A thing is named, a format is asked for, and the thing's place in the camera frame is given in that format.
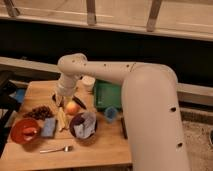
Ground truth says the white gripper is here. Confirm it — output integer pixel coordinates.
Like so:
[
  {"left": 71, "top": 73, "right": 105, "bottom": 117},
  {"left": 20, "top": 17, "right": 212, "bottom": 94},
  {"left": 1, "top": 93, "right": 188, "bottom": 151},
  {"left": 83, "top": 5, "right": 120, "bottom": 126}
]
[{"left": 54, "top": 75, "right": 79, "bottom": 106}]

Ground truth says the blue sponge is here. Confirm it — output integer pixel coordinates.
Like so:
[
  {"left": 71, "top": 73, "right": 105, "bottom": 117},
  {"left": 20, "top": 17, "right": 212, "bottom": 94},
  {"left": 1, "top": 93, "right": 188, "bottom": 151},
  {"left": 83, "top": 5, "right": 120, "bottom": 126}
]
[{"left": 41, "top": 117, "right": 56, "bottom": 138}]

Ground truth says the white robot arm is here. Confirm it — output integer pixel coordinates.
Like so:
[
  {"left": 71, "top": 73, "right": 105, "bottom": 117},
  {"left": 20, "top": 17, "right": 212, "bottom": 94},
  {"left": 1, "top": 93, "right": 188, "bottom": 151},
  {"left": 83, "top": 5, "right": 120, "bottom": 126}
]
[{"left": 56, "top": 53, "right": 191, "bottom": 171}]

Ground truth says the metal cup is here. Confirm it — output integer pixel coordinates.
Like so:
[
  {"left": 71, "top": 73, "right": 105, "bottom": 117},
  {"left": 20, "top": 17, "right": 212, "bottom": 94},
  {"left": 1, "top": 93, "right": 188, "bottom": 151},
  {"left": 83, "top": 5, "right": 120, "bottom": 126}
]
[{"left": 52, "top": 94, "right": 64, "bottom": 107}]

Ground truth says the white cup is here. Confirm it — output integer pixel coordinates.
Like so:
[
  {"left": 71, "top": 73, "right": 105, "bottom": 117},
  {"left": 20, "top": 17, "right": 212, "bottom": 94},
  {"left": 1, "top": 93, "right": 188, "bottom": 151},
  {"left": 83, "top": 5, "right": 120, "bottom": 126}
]
[{"left": 82, "top": 76, "right": 95, "bottom": 92}]

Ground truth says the small blue cup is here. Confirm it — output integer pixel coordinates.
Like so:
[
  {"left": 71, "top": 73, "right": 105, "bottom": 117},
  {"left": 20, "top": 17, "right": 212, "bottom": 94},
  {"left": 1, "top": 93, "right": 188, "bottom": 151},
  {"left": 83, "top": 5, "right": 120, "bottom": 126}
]
[{"left": 104, "top": 106, "right": 118, "bottom": 123}]

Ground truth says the orange apple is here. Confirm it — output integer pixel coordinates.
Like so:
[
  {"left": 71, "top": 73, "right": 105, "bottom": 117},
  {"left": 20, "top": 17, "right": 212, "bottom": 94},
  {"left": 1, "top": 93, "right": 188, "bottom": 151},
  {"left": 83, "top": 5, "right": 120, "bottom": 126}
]
[{"left": 65, "top": 101, "right": 80, "bottom": 115}]

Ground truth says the pale banana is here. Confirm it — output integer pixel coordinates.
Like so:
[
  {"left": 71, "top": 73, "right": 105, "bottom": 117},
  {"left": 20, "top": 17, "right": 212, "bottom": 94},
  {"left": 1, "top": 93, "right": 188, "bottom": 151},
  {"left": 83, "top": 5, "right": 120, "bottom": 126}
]
[{"left": 57, "top": 107, "right": 69, "bottom": 132}]

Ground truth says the purple bowl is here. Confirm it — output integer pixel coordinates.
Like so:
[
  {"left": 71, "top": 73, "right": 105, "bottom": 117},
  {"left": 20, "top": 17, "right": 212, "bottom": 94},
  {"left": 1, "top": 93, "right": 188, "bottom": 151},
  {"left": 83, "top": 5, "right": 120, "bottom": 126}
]
[{"left": 69, "top": 111, "right": 99, "bottom": 140}]

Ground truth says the bunch of dark grapes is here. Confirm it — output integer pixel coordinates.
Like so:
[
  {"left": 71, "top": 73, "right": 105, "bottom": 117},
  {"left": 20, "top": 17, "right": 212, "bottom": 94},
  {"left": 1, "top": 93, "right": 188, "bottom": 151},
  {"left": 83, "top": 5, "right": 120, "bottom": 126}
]
[{"left": 23, "top": 106, "right": 53, "bottom": 120}]

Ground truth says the grey blue cloth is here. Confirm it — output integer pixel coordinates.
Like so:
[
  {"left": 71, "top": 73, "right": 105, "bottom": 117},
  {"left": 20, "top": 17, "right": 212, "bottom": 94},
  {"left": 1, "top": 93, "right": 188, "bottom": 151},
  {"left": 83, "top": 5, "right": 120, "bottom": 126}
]
[{"left": 73, "top": 111, "right": 98, "bottom": 140}]

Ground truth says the green plastic tray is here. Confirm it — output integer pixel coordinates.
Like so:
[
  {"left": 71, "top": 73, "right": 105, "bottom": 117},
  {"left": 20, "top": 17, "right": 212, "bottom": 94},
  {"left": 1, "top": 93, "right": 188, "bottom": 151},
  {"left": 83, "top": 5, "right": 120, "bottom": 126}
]
[{"left": 94, "top": 80, "right": 122, "bottom": 111}]

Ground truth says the red item in bowl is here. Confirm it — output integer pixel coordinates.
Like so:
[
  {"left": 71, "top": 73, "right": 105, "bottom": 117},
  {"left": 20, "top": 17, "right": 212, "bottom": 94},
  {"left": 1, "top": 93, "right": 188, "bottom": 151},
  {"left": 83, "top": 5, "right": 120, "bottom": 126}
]
[{"left": 22, "top": 127, "right": 37, "bottom": 136}]

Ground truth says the orange red bowl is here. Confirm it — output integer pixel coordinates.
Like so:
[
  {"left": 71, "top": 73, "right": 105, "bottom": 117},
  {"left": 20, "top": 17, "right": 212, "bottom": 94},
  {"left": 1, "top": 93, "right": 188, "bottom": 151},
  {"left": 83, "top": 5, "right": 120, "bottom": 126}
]
[{"left": 10, "top": 118, "right": 40, "bottom": 145}]

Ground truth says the black rectangular block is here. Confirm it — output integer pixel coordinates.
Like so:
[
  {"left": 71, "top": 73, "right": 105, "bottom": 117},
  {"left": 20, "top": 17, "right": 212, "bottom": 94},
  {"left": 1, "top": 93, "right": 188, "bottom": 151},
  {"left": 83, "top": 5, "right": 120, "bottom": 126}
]
[{"left": 121, "top": 117, "right": 128, "bottom": 139}]

